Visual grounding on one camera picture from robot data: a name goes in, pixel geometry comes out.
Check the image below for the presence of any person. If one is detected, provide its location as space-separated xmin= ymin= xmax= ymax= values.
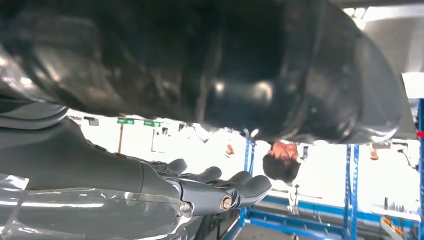
xmin=261 ymin=139 xmax=311 ymax=185

